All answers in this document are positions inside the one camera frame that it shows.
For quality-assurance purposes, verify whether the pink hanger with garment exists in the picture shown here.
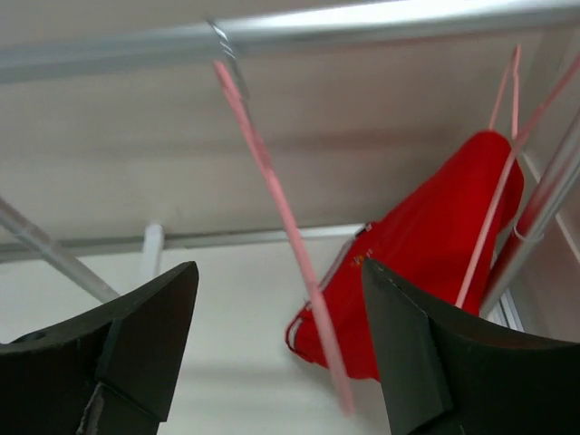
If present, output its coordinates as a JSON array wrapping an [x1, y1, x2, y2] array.
[[455, 44, 579, 308]]

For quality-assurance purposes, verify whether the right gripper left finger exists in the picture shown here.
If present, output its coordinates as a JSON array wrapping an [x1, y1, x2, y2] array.
[[1, 261, 198, 435]]

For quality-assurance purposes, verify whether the red garment on hanger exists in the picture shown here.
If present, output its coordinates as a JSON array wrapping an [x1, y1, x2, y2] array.
[[285, 130, 526, 381]]

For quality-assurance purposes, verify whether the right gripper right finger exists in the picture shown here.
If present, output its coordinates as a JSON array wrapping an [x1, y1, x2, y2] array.
[[362, 259, 579, 434]]

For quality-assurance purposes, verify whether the white metal clothes rack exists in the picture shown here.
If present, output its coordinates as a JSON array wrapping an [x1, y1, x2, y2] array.
[[1, 1, 579, 332]]

